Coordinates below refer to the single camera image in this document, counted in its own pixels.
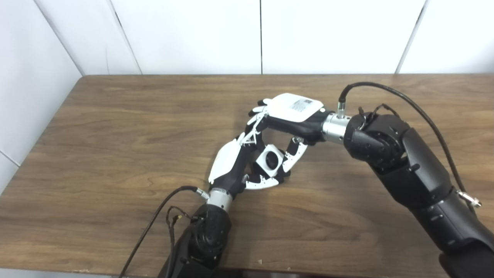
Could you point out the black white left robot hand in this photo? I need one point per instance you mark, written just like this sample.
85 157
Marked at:
229 162

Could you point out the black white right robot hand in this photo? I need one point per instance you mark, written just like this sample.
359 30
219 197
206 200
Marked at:
293 116

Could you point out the white square piece with hole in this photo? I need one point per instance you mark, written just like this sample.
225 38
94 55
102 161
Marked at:
264 166

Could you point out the black peg with square base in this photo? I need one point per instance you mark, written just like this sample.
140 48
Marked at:
271 161

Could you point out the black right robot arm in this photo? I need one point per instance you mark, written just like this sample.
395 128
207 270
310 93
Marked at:
417 173

